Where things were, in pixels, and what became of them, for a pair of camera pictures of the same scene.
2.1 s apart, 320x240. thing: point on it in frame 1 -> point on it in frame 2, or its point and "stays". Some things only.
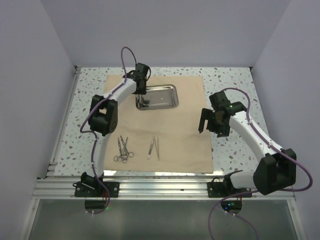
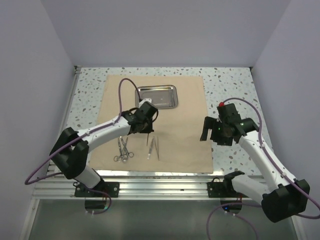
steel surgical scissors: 121,158 stays
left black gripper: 142,91 -> 148,129
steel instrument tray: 156,97 stays
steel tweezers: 151,147 stays
